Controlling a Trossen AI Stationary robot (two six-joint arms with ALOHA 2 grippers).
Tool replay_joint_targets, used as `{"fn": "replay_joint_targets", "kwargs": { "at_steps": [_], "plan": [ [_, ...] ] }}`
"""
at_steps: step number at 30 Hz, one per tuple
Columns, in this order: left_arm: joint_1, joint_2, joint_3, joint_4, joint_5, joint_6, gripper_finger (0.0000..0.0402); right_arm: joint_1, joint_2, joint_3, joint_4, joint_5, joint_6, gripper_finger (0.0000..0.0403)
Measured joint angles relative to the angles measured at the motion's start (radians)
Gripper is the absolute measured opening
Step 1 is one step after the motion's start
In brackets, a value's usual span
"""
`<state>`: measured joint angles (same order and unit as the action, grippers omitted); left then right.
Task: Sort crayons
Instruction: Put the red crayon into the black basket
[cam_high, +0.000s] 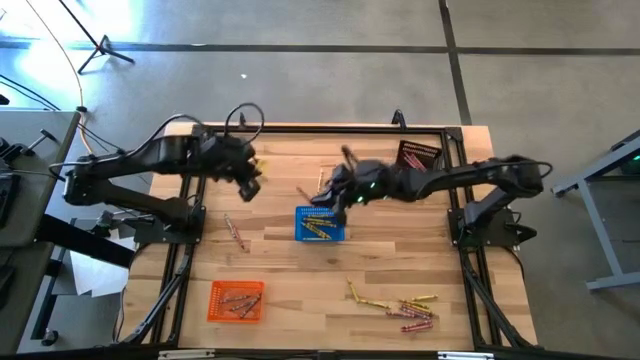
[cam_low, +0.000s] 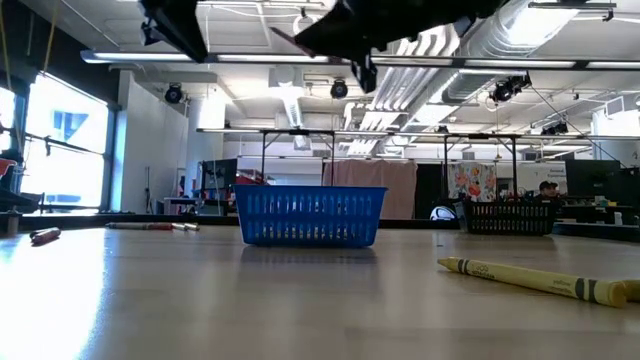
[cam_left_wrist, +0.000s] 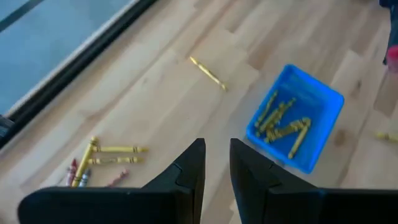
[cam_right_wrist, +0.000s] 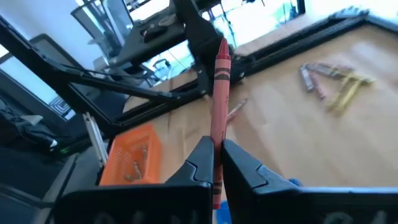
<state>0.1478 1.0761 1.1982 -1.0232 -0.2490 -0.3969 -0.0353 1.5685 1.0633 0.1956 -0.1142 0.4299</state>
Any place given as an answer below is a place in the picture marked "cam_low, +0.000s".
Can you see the black round ceiling spotlight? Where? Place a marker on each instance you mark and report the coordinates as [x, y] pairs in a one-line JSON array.
[[339, 89], [173, 94]]

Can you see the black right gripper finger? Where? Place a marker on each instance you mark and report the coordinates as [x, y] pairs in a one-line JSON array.
[[345, 30], [366, 75]]

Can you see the silver ventilation duct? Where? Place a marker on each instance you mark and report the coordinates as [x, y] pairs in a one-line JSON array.
[[525, 35]]

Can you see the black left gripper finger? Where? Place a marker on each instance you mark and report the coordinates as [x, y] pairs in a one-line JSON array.
[[182, 25], [151, 34]]

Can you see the white desk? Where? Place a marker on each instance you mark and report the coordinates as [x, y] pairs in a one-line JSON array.
[[175, 200]]

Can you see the floral curtain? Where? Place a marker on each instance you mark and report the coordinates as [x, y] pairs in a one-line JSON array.
[[472, 180]]

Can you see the pinkish red crayon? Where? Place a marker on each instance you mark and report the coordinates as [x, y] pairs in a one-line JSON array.
[[160, 227]]

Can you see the black plastic basket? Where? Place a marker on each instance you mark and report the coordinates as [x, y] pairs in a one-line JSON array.
[[510, 217]]

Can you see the bright window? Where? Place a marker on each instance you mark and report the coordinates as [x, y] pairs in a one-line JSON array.
[[60, 175]]

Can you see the blue and white round object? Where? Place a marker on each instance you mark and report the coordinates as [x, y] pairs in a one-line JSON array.
[[442, 214]]

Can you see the white ceiling pipes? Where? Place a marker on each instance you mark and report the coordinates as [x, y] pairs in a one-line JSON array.
[[400, 100]]

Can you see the black aluminium table frame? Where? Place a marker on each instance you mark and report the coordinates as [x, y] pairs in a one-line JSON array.
[[75, 220]]

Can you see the black overhead light bar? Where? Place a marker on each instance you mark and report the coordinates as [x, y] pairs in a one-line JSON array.
[[450, 62]]

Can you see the large black monitor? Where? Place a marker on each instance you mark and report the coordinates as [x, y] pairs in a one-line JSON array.
[[592, 177]]

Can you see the blue plastic basket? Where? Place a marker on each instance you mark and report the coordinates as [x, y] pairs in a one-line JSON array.
[[310, 215]]

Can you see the black ceiling spotlight row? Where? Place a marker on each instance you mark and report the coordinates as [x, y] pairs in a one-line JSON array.
[[555, 129]]

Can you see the person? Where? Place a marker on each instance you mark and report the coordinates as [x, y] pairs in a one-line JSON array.
[[548, 189]]

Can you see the pink curtain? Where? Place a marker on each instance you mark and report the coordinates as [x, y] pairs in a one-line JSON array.
[[400, 190]]

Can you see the black ceiling spotlight cluster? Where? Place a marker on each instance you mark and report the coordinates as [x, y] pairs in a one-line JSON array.
[[505, 91]]

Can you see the black metal frame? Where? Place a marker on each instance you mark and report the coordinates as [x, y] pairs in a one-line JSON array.
[[480, 135], [300, 132]]

